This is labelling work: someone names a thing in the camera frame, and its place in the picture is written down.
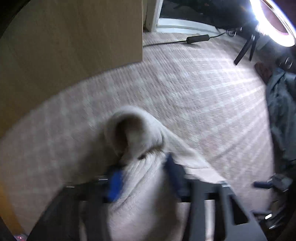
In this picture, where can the plaid beige floor mat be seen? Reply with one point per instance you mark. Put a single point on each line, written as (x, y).
(216, 107)

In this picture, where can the pine plank panel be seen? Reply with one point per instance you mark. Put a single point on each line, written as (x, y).
(8, 215)

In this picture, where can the white ring light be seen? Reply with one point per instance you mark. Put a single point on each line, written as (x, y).
(273, 22)

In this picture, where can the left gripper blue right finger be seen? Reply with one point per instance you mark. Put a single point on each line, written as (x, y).
(176, 175)

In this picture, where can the dark teal jacket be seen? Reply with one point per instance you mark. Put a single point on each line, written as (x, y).
(280, 99)

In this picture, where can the white window frame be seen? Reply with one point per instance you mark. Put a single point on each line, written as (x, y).
(153, 22)

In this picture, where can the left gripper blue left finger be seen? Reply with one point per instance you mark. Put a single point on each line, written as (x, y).
(114, 182)

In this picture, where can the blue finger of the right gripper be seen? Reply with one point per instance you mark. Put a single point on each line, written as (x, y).
(261, 184)

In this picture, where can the cream knit sweater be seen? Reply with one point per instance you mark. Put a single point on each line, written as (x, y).
(147, 208)

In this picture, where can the dark brown garment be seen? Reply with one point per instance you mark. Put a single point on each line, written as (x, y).
(263, 71)

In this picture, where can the light plywood board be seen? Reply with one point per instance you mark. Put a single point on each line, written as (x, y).
(47, 46)

